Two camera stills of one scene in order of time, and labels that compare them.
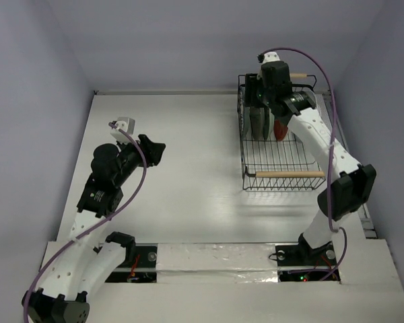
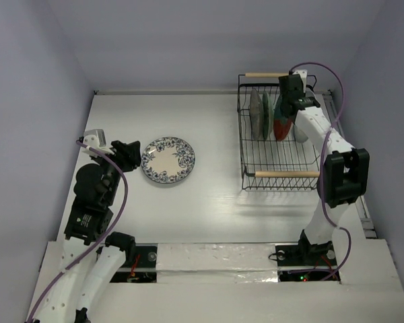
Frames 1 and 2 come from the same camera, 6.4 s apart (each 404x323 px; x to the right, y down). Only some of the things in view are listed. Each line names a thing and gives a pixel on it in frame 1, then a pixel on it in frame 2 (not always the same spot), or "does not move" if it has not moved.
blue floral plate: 241,109 to 167,159
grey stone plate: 257,118 does not move
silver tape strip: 216,263 does not move
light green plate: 268,122 does not move
